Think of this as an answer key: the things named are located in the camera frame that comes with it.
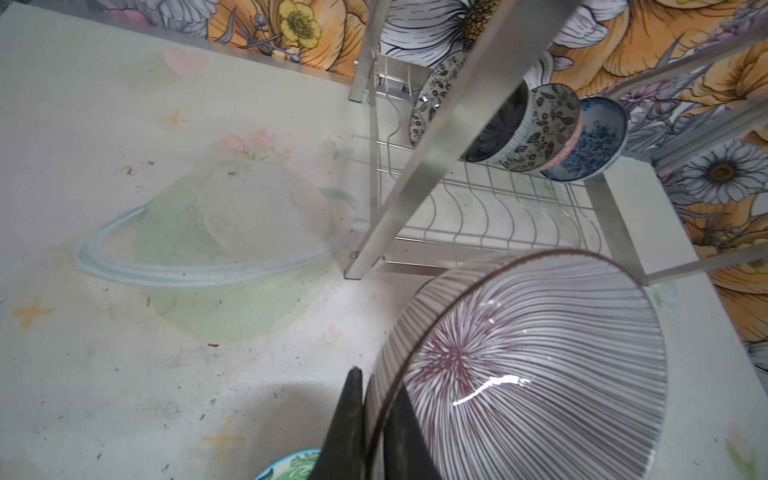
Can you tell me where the dark blue petal bowl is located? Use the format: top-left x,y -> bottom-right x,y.
461,80 -> 533,163

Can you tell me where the pink striped bowl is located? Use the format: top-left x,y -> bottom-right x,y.
364,249 -> 668,479

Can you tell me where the black leaf pattern bowl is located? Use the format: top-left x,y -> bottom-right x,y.
499,83 -> 583,173

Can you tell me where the silver metal dish rack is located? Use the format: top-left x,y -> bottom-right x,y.
343,0 -> 768,286

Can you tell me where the green leaf pattern bowl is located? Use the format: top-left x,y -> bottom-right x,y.
256,448 -> 321,480

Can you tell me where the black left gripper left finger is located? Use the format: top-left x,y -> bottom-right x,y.
308,367 -> 364,480

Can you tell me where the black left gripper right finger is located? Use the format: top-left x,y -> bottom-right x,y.
383,395 -> 442,480

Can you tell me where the blue floral bowl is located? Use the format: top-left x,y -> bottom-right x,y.
541,97 -> 628,183

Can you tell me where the black leaf pink-outside bowl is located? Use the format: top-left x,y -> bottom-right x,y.
408,50 -> 469,147

